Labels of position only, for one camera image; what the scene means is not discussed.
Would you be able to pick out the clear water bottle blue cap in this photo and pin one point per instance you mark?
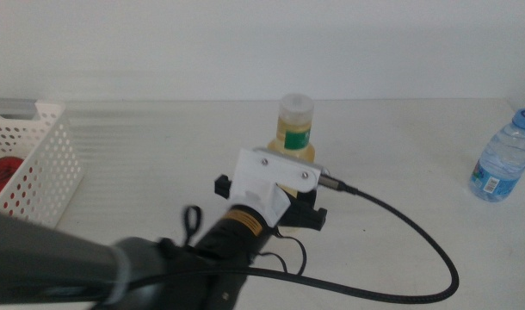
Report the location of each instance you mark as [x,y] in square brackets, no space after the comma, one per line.
[501,163]

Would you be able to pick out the red cola can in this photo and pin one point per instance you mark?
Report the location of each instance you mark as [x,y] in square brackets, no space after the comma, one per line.
[2,172]

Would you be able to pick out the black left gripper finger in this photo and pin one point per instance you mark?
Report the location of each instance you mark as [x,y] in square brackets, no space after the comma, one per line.
[223,186]
[306,199]

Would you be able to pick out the white perforated plastic basket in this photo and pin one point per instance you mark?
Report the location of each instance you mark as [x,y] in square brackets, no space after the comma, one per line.
[51,107]

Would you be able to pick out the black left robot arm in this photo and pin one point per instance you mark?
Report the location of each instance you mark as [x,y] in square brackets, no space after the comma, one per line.
[51,258]

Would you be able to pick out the yellow liquid bottle white cap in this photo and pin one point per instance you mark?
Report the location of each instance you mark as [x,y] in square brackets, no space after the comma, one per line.
[294,116]

